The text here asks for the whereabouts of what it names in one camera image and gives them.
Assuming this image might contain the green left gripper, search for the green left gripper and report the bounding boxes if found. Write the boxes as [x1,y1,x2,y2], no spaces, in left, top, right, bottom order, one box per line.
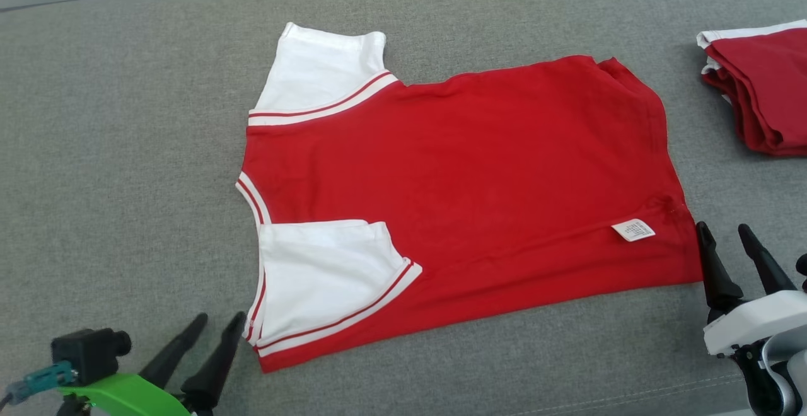
[57,312,247,416]

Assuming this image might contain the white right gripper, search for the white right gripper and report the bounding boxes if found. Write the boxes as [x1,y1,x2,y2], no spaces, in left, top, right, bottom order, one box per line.
[696,221,807,366]

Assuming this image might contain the red shorts with white stripe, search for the red shorts with white stripe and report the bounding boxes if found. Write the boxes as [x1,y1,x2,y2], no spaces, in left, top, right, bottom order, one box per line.
[697,20,807,157]

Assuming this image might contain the red white jersey shirt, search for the red white jersey shirt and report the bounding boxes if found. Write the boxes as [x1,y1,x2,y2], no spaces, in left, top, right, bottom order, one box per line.
[235,22,704,374]

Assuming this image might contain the teal connector left camera cable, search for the teal connector left camera cable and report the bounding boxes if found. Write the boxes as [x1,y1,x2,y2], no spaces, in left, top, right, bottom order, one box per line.
[0,361,76,407]

